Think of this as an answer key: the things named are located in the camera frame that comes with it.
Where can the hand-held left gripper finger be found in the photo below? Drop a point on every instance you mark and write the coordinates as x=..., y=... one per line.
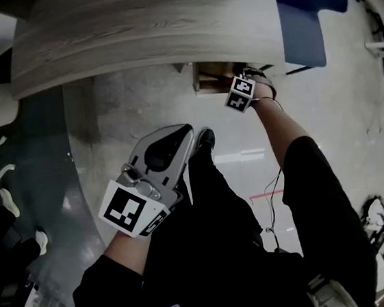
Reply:
x=141, y=147
x=187, y=156

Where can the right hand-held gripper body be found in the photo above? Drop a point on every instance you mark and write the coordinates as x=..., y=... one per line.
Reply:
x=240, y=94

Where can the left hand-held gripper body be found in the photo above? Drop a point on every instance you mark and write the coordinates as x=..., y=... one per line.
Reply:
x=126, y=208

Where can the wooden desk drawer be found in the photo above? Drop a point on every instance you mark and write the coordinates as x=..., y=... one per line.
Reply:
x=210, y=83

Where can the person's left forearm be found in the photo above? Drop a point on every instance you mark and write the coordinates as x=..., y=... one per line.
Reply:
x=129, y=249

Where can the person's right forearm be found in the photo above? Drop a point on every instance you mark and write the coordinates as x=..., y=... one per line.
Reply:
x=277, y=129

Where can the grey shoulder bag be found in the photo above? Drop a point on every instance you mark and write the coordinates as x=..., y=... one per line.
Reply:
x=335, y=294

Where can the person's right hand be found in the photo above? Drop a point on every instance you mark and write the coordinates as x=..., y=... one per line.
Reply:
x=265, y=87

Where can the person's black shoe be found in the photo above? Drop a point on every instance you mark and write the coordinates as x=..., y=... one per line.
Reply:
x=206, y=139

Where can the person's black trousers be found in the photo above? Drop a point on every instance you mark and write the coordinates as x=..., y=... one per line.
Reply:
x=214, y=195

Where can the blue chair with black legs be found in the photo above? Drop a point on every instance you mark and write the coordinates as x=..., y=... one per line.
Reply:
x=305, y=26

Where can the grey wooden desk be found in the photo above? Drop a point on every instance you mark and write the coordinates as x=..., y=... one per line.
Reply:
x=144, y=34

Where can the person's black shirt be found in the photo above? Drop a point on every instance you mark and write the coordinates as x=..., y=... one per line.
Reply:
x=226, y=276

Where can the white black backpack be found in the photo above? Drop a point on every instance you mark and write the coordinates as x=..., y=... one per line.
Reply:
x=375, y=218

